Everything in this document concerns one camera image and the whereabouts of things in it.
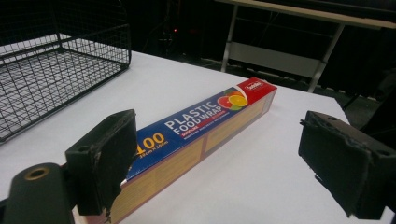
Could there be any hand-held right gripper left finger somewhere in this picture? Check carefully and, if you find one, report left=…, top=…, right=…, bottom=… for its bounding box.
left=64, top=108, right=138, bottom=219

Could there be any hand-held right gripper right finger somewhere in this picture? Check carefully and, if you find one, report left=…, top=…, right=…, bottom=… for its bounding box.
left=297, top=110, right=396, bottom=220

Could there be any white metal frame table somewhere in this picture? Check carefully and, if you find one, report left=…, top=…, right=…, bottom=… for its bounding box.
left=214, top=0, right=396, bottom=93

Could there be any blue plastic wrap box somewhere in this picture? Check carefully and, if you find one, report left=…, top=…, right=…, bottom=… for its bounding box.
left=72, top=77, right=278, bottom=224

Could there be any black wire basket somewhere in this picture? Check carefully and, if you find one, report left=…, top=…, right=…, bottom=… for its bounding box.
left=0, top=0, right=133, bottom=145

